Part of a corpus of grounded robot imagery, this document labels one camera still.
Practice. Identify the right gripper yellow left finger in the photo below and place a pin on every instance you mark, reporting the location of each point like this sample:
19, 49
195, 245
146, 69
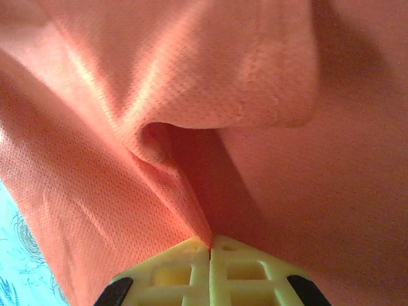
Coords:
178, 280

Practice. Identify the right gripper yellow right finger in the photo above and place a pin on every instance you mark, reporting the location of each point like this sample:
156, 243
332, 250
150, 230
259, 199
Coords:
242, 280

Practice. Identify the orange t-shirt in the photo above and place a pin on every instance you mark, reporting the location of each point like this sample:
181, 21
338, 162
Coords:
223, 63

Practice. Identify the floral tablecloth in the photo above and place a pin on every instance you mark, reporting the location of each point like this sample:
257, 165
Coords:
16, 255

